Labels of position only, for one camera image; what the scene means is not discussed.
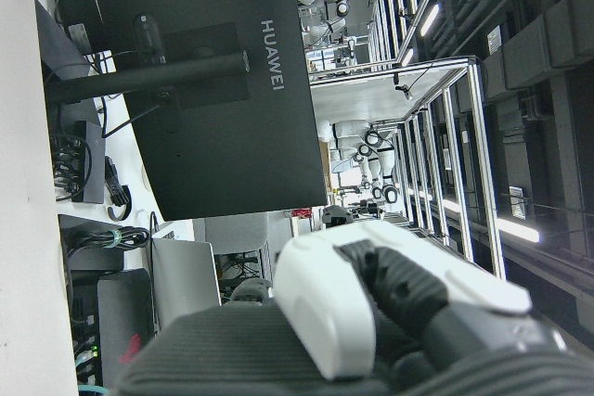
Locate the right robot hand white grey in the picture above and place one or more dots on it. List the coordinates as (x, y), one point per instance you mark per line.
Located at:
(325, 303)

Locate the black webcam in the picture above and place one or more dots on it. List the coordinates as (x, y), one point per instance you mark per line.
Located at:
(148, 34)

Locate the black Huawei monitor with stand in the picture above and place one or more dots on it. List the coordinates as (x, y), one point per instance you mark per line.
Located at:
(209, 136)

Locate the aluminium frame cage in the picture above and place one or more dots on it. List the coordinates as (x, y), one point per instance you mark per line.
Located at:
(482, 159)

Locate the long ceiling light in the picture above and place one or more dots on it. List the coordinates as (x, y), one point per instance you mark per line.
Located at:
(517, 230)
(430, 19)

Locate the silver laptop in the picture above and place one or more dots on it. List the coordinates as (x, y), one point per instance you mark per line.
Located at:
(185, 275)

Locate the black docking box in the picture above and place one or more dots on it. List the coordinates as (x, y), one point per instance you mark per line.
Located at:
(90, 164)

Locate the black computer tower red logo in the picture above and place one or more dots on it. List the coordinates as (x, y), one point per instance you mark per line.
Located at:
(123, 317)

